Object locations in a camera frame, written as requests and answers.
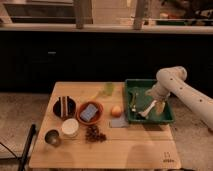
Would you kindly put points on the white handled black brush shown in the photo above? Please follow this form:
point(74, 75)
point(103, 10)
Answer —
point(145, 113)

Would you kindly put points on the terracotta bowl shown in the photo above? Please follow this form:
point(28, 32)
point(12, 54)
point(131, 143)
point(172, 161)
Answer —
point(97, 116)

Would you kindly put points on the dark bowl with sticks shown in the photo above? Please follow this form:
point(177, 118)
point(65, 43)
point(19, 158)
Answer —
point(64, 107)

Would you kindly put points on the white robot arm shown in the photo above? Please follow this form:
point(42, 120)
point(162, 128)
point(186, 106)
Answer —
point(172, 80)

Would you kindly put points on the green translucent cup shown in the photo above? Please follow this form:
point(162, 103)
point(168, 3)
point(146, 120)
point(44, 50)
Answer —
point(108, 88)

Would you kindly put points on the blue sponge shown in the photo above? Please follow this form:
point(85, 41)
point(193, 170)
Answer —
point(88, 113)

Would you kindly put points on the green plastic tray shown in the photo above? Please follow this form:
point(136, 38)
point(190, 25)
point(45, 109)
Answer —
point(140, 86)

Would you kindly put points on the small spoon in tray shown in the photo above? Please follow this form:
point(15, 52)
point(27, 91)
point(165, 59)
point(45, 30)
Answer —
point(133, 102)

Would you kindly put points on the orange egg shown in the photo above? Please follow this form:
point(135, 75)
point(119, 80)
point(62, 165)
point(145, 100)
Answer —
point(116, 111)

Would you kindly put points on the pile of brown nuts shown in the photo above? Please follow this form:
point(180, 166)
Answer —
point(93, 134)

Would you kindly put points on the small metal cup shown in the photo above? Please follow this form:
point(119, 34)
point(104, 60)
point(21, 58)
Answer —
point(52, 137)

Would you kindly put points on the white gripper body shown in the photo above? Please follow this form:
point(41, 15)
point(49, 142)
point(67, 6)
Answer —
point(159, 107)

